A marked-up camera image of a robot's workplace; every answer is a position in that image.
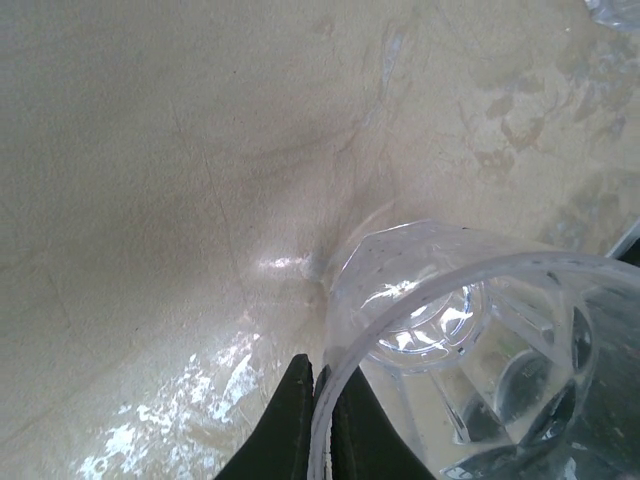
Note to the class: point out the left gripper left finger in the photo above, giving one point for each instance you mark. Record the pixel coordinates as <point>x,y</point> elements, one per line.
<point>280,440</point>

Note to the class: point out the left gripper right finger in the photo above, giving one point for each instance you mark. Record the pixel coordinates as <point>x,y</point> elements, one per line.
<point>370,450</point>

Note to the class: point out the clear faceted plastic cup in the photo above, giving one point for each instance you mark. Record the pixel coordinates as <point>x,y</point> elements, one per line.
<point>425,310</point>
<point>620,12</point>

